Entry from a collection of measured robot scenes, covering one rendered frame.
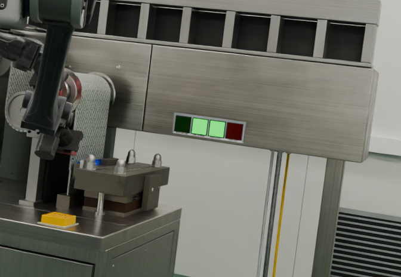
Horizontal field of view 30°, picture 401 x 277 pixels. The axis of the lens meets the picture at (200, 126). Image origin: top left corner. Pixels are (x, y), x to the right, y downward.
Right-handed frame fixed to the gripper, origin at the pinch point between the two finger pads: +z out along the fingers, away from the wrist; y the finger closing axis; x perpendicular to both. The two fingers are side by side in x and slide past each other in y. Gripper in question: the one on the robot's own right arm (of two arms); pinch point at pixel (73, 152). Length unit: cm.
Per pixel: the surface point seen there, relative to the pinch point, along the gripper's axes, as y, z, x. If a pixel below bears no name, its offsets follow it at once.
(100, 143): 0.3, 14.8, 11.2
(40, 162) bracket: -7.8, -3.2, -6.4
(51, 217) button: 9.4, -17.2, -27.3
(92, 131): 0.3, 6.1, 11.1
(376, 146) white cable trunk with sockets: 75, 222, 132
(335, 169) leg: 74, 39, 26
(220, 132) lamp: 37.3, 20.7, 24.3
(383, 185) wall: 82, 238, 115
